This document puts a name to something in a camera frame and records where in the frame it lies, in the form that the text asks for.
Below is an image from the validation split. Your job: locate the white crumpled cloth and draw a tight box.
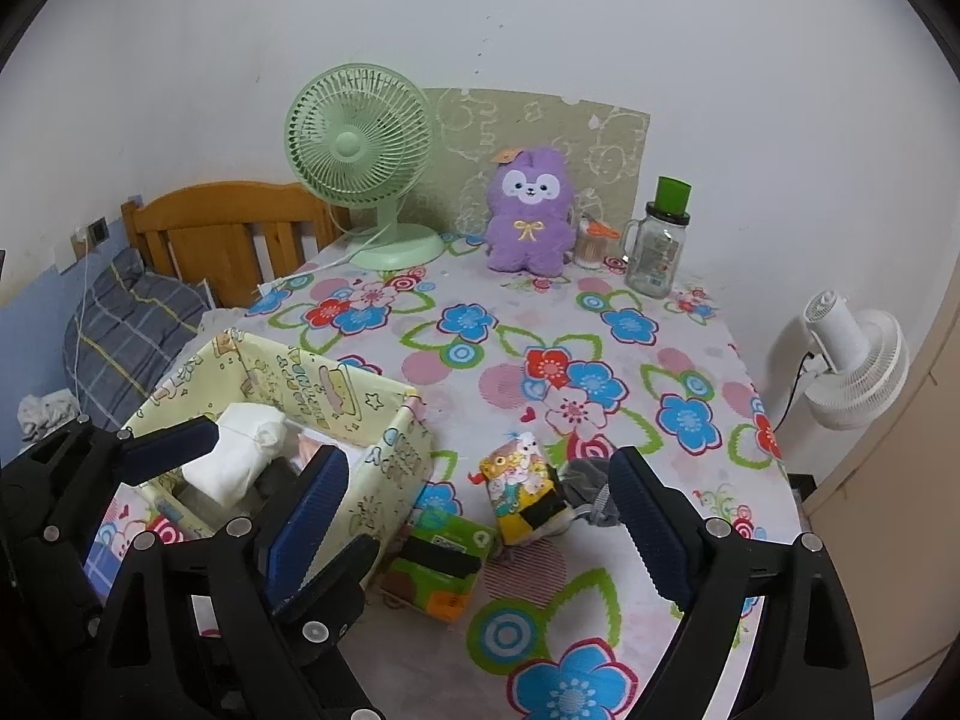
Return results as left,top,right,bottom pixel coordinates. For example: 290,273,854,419
19,392,80,443

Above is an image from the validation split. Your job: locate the white standing fan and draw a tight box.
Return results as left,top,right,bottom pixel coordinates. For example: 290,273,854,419
801,289,910,432

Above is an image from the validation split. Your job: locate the green packaged item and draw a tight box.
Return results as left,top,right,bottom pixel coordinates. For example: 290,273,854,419
379,506,493,623

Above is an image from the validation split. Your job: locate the pink printed cloth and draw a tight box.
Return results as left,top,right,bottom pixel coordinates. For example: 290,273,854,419
291,429,332,467

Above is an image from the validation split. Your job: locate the wooden bed headboard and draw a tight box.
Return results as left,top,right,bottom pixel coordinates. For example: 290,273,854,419
121,181,353,308

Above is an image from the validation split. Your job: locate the yellow cartoon plush packet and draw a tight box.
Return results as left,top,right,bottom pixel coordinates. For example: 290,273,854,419
469,431,575,548

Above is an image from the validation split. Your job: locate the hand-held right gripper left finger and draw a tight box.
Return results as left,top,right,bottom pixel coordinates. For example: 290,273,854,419
90,445,350,720

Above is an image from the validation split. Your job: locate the green desk fan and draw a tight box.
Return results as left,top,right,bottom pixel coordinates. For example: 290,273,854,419
283,65,445,271

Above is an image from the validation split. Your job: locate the white charging cable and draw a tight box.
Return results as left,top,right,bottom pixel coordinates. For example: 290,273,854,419
73,240,96,407

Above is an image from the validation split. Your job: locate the small jar with orange lid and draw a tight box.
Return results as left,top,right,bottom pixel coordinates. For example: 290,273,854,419
574,214,623,272

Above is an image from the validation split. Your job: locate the glass mug bottle green cap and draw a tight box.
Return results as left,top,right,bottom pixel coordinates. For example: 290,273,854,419
625,176,692,297

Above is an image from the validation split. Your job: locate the grey sock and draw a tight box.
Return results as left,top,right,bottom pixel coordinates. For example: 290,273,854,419
559,457,625,530

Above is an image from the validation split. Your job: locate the black fan cable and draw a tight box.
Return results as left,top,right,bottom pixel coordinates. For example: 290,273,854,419
772,349,818,430

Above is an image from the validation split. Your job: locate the white fan power cable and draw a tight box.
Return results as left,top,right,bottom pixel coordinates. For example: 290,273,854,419
257,229,395,293

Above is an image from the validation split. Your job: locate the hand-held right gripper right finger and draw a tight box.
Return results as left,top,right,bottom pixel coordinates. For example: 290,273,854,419
609,446,875,720

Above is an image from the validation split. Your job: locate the yellow cartoon printed storage box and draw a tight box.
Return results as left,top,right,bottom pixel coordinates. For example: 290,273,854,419
120,328,434,593

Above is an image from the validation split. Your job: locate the grey plaid pillow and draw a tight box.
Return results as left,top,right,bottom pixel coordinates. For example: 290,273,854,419
64,247,215,432

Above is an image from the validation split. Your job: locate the purple plush toy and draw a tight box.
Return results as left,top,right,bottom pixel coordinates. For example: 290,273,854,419
484,148,577,275

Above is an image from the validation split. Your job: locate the white cloth bundle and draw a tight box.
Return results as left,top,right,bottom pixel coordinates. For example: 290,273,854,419
182,403,290,503

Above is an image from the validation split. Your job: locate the beige cartoon printed board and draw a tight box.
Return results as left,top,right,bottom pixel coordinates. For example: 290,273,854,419
424,88,652,241

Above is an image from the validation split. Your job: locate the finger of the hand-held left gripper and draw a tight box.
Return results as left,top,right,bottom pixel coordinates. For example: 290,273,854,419
276,536,387,720
0,412,220,563

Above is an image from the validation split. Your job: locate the beige door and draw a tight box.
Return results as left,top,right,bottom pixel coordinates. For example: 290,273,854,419
806,255,960,691

